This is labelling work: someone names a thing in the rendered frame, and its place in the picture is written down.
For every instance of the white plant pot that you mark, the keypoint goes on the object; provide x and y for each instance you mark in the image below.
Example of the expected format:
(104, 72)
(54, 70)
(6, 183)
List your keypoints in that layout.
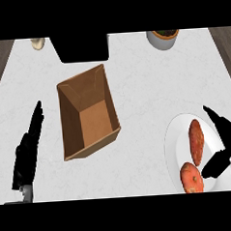
(163, 42)

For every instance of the beige rounded object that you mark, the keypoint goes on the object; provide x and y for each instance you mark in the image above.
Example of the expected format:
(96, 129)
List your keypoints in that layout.
(38, 43)

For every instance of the brown cardboard box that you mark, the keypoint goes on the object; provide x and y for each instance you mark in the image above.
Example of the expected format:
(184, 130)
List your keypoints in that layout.
(87, 114)

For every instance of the long orange sweet potato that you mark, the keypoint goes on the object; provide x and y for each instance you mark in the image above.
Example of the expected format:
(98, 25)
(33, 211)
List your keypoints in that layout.
(196, 141)

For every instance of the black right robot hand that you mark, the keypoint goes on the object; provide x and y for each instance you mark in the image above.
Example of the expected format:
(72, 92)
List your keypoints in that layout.
(224, 146)

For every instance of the black appliance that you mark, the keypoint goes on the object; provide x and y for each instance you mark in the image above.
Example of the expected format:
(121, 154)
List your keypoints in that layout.
(82, 47)

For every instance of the round orange sweet potato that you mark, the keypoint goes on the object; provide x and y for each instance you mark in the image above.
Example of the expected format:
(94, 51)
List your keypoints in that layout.
(190, 178)

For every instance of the white plate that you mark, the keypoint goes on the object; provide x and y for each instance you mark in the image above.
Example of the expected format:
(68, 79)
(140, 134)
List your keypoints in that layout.
(182, 148)

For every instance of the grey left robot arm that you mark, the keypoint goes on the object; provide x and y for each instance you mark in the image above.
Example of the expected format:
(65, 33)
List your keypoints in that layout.
(24, 194)

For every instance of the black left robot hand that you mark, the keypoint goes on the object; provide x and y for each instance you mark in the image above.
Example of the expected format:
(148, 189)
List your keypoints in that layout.
(27, 152)

